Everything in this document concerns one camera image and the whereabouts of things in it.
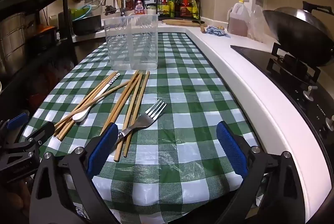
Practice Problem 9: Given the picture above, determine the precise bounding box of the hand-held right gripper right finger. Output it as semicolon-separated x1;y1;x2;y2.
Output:
216;121;311;224

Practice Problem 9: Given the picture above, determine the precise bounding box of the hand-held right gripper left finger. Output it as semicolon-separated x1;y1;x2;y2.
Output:
30;123;120;224

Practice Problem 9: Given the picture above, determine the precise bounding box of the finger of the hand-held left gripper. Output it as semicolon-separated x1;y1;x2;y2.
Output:
0;110;30;136
0;121;56;155

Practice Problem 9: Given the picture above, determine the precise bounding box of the metal fork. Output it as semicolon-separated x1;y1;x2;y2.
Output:
118;99;167;139

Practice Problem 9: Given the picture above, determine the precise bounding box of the clear plastic container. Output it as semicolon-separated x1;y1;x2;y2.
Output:
104;14;159;71

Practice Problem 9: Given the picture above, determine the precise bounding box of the green checkered tablecloth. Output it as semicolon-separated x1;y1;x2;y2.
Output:
22;32;261;224

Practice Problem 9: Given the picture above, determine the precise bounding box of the steel stock pot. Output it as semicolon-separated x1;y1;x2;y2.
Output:
0;12;30;77

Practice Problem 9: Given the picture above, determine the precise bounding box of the black glass gas stove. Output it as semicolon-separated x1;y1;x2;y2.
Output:
231;45;334;142

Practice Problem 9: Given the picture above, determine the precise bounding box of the orange container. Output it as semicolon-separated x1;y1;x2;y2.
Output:
36;25;57;40

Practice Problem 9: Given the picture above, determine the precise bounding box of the black pan support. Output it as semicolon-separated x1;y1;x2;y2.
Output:
266;42;321;83

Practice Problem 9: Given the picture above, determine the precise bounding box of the black pot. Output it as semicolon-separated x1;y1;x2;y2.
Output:
72;15;103;36

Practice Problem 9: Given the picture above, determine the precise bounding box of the blue rag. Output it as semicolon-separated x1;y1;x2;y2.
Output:
205;25;232;39

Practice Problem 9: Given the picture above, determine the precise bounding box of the green plastic bowl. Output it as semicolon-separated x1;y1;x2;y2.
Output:
68;5;92;21

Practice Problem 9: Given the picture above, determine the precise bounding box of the black shelf rack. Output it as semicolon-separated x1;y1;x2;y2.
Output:
0;0;107;115

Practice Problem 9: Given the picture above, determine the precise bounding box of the clear plastic bag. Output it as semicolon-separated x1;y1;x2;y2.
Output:
247;5;276;43

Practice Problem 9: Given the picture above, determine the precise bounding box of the plastic oil jug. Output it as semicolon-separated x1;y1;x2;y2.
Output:
227;0;251;37

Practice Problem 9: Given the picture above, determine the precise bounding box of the steel wok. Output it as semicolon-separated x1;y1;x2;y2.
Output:
262;1;334;68

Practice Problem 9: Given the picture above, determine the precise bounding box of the wooden cutting board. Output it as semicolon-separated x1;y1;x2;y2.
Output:
161;19;208;33

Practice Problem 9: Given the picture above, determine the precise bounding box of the pink bottle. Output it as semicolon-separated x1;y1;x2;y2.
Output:
134;0;145;15

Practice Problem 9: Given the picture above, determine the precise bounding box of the black spice rack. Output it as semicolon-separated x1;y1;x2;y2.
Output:
157;0;200;19

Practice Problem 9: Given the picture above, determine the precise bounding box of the red label bottle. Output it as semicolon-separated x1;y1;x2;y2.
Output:
181;0;193;17

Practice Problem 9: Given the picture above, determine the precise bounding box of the red sauce bottle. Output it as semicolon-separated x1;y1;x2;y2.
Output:
159;0;169;17

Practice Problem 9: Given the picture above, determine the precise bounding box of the white long-handled spoon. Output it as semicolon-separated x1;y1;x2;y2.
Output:
72;73;121;122

